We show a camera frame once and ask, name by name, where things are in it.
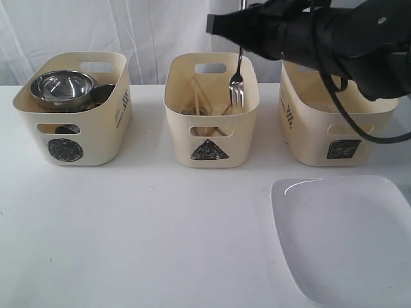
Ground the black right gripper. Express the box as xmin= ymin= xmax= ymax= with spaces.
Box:
xmin=205 ymin=1 xmax=331 ymax=69

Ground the cream bin with circle mark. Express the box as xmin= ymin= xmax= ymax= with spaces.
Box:
xmin=13 ymin=52 xmax=132 ymax=166

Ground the white backdrop curtain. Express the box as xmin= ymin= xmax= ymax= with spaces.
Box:
xmin=0 ymin=0 xmax=411 ymax=87

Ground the black cable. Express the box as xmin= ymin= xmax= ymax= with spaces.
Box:
xmin=301 ymin=0 xmax=411 ymax=144

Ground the white square plate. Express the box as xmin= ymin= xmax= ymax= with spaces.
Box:
xmin=271 ymin=175 xmax=410 ymax=307

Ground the cream bin with square mark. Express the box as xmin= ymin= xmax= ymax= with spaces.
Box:
xmin=279 ymin=61 xmax=399 ymax=167

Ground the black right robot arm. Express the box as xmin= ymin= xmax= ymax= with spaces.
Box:
xmin=205 ymin=1 xmax=410 ymax=101

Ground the stainless steel bowl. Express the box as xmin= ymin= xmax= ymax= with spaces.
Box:
xmin=30 ymin=70 xmax=96 ymax=112

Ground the steel mug with handle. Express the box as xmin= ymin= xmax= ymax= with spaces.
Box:
xmin=89 ymin=83 xmax=116 ymax=108

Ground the cream bin with triangle mark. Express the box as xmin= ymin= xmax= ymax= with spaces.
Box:
xmin=164 ymin=53 xmax=259 ymax=168

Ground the long steel spoon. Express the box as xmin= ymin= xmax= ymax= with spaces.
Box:
xmin=182 ymin=108 xmax=235 ymax=137

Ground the steel fork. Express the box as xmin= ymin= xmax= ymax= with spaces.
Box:
xmin=228 ymin=0 xmax=248 ymax=108

